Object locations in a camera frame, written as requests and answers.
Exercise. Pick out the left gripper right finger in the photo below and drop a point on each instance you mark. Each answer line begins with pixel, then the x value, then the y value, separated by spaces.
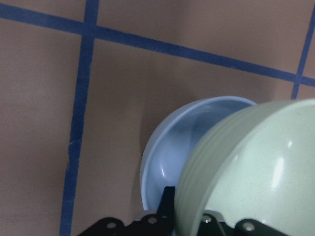
pixel 212 223

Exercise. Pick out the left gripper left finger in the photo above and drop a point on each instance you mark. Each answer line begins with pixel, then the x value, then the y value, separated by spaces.
pixel 160 223

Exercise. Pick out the green bowl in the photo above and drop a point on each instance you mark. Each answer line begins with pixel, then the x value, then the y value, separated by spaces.
pixel 257 163

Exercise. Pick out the blue bowl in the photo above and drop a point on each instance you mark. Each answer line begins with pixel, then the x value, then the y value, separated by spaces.
pixel 174 139

